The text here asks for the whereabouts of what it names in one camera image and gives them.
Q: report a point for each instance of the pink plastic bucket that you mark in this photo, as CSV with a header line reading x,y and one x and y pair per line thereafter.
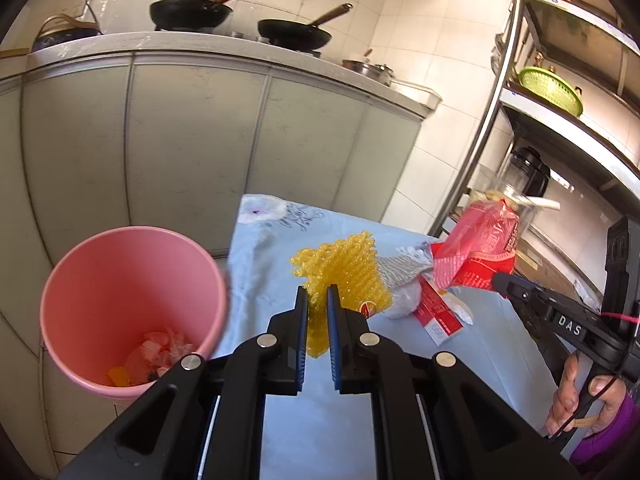
x,y
130,280

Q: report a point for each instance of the metal shelf rack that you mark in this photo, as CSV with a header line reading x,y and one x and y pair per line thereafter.
x,y
565,132

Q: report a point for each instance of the red white paper box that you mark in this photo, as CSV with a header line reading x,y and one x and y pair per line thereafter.
x,y
440,317

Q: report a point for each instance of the small yellow plastic piece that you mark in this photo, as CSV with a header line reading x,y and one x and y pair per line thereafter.
x,y
119,376

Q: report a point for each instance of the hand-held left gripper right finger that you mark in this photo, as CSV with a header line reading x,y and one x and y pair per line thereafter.
x,y
334,340

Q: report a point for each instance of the floral light blue cloth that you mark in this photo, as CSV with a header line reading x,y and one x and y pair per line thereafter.
x,y
310,435

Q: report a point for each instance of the trash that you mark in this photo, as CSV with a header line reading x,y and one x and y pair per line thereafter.
x,y
165,346

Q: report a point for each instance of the small steel pot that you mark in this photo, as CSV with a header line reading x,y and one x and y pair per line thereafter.
x,y
385,75

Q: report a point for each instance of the ginger root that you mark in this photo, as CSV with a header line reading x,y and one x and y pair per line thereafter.
x,y
492,194

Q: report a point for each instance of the black gas stove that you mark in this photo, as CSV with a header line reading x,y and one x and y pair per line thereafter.
x,y
240,35

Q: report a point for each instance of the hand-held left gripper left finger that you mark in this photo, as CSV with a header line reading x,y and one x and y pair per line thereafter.
x,y
301,340

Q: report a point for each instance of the red plastic package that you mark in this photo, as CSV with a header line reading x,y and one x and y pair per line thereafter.
x,y
475,240

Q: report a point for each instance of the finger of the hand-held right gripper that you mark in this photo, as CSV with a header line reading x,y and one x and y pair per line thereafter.
x,y
520,292
526,280

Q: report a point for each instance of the green plastic basket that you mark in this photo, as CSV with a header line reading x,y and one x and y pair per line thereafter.
x,y
550,90

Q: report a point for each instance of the clear plastic container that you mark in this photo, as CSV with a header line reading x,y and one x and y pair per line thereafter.
x,y
525,220

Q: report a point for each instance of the grey kitchen counter cabinet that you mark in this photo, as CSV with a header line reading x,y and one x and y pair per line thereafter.
x,y
190,135

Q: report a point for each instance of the large steel pot with lid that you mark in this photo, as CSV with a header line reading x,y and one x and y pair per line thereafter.
x,y
362,66

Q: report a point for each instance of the person's right hand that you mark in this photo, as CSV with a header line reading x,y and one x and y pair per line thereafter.
x,y
567,395

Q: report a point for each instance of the person's right forearm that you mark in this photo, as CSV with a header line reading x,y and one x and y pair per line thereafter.
x,y
610,440

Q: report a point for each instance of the yellow bubble wrap sheet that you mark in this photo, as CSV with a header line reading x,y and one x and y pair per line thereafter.
x,y
345,270

